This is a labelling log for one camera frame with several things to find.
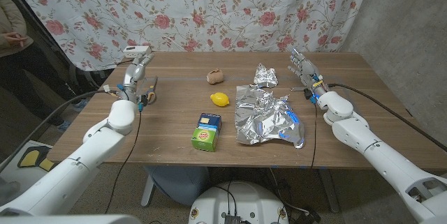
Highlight yellow black floor mat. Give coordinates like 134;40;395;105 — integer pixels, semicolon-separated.
16;145;57;172

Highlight floral backdrop cloth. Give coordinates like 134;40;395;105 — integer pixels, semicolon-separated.
5;0;374;72

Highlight person in beige jacket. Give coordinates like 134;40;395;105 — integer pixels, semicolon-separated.
0;0;90;134

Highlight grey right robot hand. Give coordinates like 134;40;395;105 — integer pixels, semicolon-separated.
288;48;330;96

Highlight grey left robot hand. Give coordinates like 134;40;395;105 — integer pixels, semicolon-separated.
117;52;155;103

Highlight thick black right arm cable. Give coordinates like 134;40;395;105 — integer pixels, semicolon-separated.
328;83;447;152

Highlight grey orange handled scissors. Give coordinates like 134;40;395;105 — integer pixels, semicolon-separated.
135;75;159;105

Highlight brown potato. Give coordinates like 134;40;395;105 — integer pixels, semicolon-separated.
206;68;225;85

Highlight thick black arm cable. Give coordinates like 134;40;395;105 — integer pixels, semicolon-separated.
0;89;118;174
328;83;447;152

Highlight white robot body panel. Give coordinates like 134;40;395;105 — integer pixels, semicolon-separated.
0;214;142;224

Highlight small crumpled aluminum foil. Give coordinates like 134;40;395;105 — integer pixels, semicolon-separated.
253;63;279;89

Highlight grey blue stool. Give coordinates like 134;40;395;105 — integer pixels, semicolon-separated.
143;166;210;207

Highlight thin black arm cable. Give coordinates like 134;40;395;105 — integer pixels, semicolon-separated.
309;101;318;169
104;108;143;215

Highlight black power adapter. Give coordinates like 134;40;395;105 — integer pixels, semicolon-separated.
296;209;322;224

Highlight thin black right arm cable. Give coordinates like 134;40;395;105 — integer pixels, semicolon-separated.
309;101;318;169

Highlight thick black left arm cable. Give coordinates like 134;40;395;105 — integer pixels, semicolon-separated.
0;89;118;174

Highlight green blue sponge package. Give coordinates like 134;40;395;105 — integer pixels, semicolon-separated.
191;112;223;153

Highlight large aluminum foil sheet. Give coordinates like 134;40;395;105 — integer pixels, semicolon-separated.
234;84;305;149

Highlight yellow lemon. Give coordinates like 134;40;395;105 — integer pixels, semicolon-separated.
210;92;230;107

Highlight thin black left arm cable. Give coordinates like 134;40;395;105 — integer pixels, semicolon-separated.
104;108;143;215

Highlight white power strip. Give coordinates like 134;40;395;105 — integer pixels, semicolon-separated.
122;45;152;59

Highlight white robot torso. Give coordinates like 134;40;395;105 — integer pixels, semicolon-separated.
188;181;290;224

